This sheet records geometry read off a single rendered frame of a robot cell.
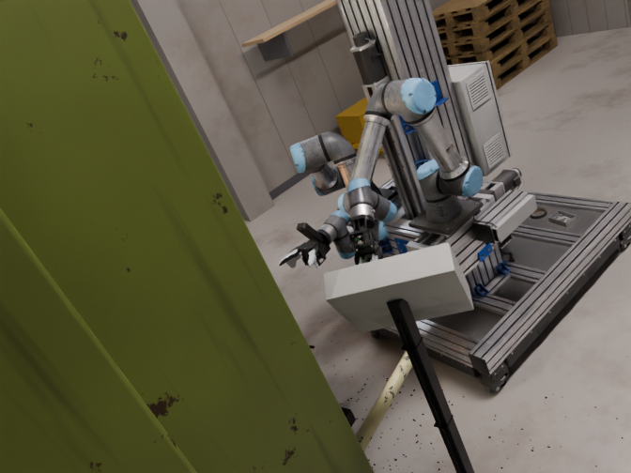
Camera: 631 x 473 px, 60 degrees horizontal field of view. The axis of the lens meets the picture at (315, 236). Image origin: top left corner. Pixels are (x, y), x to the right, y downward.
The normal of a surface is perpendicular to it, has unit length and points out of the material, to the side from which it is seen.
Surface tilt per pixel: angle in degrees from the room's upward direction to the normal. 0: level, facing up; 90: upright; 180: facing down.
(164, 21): 90
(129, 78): 90
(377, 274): 30
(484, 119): 90
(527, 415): 0
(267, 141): 90
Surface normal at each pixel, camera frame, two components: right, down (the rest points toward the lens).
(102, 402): 0.77, 0.00
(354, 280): -0.40, -0.45
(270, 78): 0.57, 0.17
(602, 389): -0.37, -0.82
